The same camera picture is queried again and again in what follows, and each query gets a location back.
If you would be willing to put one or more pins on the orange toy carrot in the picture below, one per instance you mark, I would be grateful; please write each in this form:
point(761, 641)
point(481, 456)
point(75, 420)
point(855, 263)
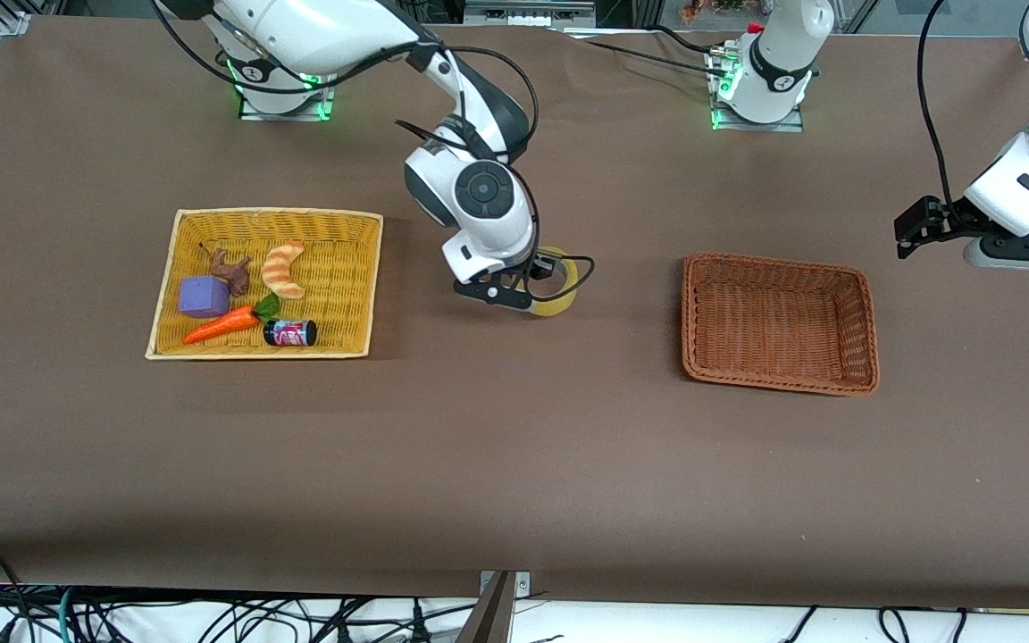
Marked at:
point(224, 323)

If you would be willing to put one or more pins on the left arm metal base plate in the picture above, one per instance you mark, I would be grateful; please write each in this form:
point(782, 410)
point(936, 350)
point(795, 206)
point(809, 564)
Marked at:
point(756, 127)

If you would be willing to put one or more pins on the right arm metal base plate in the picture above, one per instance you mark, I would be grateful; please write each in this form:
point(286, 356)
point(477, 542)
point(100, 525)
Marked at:
point(287, 114)

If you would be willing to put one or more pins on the small jar with black lid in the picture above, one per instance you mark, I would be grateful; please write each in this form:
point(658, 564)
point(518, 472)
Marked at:
point(293, 334)

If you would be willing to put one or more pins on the toy croissant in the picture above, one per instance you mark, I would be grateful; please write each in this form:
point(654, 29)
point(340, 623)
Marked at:
point(282, 272)

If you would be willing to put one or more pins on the yellow tape roll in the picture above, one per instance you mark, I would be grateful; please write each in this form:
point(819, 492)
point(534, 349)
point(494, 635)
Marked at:
point(559, 308)

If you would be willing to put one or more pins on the yellow woven rectangular basket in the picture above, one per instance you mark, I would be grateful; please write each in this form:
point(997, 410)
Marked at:
point(336, 304)

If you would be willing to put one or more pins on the brown table cloth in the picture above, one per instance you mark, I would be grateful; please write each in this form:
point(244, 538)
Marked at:
point(514, 464)

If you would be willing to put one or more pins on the grey background equipment box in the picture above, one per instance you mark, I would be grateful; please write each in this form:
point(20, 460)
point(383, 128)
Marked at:
point(528, 11)

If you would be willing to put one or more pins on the grey metal stand post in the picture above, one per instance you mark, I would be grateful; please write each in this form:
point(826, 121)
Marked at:
point(488, 616)

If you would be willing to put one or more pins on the brown woven rectangular basket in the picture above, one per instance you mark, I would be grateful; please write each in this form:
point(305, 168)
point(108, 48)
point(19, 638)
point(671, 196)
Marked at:
point(778, 321)

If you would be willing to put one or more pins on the small metal clamp bracket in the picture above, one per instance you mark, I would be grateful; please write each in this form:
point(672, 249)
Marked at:
point(522, 582)

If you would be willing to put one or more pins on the purple foam block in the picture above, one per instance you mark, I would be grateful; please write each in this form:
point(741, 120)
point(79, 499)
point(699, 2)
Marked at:
point(202, 296)

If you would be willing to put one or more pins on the aluminium frame profile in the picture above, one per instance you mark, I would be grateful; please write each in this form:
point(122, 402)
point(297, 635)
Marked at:
point(861, 13)
point(12, 18)

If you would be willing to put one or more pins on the brown toy lion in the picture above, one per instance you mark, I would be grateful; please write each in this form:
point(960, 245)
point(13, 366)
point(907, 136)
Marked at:
point(230, 272)

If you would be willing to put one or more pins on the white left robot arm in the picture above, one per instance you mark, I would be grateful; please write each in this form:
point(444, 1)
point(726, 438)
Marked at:
point(782, 54)

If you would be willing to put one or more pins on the orange background object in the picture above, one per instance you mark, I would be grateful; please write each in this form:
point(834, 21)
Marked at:
point(711, 9)

